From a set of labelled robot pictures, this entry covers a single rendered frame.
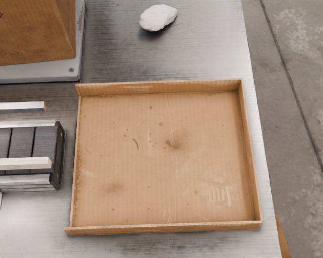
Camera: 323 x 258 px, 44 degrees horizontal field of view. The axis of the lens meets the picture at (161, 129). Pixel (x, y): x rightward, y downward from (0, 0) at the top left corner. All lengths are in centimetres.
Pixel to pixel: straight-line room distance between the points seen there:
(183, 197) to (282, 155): 103
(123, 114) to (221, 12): 31
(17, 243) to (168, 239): 24
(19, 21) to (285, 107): 127
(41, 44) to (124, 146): 24
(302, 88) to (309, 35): 30
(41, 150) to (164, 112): 22
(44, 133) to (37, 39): 17
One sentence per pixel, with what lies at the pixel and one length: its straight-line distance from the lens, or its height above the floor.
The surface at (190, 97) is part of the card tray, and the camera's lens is 75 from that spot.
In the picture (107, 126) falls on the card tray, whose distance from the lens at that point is 73.
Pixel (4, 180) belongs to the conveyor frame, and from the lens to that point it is 69.
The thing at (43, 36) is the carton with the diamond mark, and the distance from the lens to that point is 75.
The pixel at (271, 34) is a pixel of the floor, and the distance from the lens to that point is 197.
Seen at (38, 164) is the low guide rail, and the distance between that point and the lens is 64.
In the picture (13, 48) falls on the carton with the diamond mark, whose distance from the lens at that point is 79.
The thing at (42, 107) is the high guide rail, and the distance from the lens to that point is 62.
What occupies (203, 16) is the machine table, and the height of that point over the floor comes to 83.
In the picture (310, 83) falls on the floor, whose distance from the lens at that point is 186.
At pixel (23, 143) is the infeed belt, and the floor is 88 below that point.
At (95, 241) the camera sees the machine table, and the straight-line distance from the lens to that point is 67.
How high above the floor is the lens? 148
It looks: 63 degrees down
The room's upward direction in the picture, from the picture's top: 3 degrees counter-clockwise
